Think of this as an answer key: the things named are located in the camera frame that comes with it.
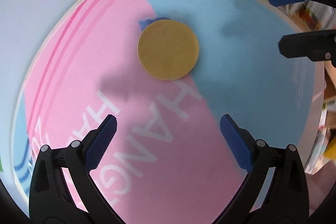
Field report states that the yellow round coaster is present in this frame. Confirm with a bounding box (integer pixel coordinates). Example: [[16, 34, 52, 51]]
[[137, 19, 200, 81]]

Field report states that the pink and blue desk mat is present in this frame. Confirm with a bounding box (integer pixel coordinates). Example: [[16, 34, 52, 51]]
[[12, 0, 323, 223]]

